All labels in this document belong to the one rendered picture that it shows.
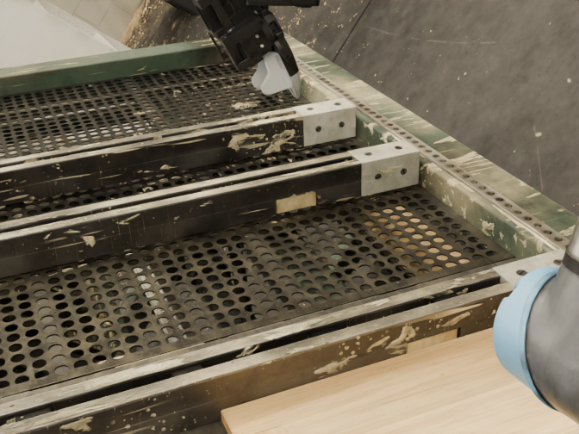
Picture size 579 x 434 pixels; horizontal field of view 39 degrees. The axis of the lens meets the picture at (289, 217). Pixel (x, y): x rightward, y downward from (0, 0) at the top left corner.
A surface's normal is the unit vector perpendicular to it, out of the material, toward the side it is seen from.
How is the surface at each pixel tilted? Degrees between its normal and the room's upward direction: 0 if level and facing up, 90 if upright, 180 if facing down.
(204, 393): 90
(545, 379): 41
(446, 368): 53
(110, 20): 90
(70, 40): 90
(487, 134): 0
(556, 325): 15
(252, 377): 90
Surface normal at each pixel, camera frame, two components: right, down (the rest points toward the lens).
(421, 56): -0.75, -0.36
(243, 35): 0.40, 0.41
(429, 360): -0.03, -0.88
